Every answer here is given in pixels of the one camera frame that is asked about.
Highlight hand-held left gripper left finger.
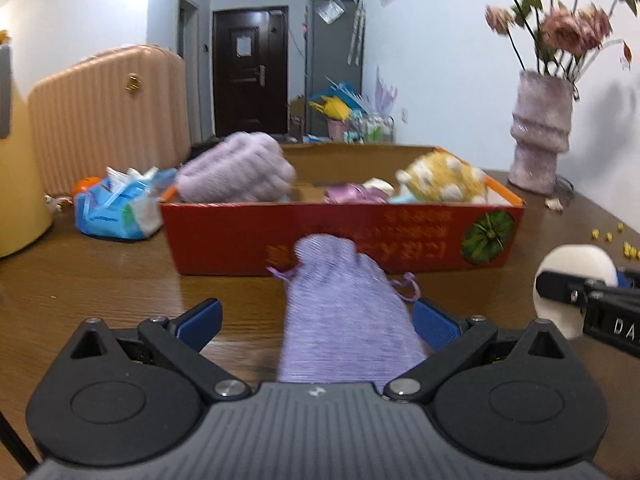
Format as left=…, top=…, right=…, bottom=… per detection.
left=69, top=297, right=252, bottom=402

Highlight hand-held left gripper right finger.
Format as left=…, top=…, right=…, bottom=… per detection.
left=381, top=297, right=572, bottom=404

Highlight white round sponge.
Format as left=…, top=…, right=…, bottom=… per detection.
left=532, top=244, right=618, bottom=339

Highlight purple drawstring pouch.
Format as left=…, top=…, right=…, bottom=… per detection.
left=267, top=233, right=428, bottom=396

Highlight red pumpkin print cardboard box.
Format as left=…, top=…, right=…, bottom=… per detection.
left=160, top=142, right=526, bottom=277

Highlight yellow plush toy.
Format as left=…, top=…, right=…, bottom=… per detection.
left=395, top=152, right=488, bottom=206

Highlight lilac fluffy ribbed cloth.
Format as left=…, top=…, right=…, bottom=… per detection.
left=176, top=131, right=297, bottom=204

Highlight purple satin scrunchie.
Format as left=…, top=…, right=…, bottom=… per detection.
left=324, top=182, right=388, bottom=205

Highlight scattered yellow flower buds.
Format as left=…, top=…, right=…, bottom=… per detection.
left=590, top=222, right=640, bottom=261

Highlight light blue plastic bag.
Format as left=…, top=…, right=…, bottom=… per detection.
left=74, top=166, right=178, bottom=241

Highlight pink textured vase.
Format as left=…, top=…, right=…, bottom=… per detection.
left=507, top=70, right=574, bottom=196

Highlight pink ribbed suitcase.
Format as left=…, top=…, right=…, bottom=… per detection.
left=27, top=44, right=191, bottom=197

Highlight brown cardboard box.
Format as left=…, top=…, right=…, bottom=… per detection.
left=289, top=95, right=308, bottom=141

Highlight dark brown entrance door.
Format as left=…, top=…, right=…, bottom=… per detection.
left=212, top=6, right=290, bottom=137

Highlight purple feather decoration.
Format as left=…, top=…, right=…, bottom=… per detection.
left=374, top=66, right=398, bottom=118

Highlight yellow watering can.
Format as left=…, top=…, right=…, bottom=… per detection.
left=308, top=96, right=351, bottom=121

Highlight blue folded bag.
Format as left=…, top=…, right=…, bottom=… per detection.
left=320, top=77, right=368, bottom=111

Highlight grey interior door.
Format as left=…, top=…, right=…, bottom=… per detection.
left=177, top=0, right=201, bottom=148

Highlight dried pink rose bouquet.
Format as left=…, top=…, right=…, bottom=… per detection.
left=455, top=0, right=640, bottom=101

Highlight grey refrigerator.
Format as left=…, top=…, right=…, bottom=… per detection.
left=305, top=0, right=364, bottom=136

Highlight white folded umbrella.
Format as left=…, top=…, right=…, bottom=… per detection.
left=347, top=0, right=362, bottom=66
left=354, top=0, right=365, bottom=67

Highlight clear plastic bag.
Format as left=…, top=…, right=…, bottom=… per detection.
left=317, top=0, right=346, bottom=23

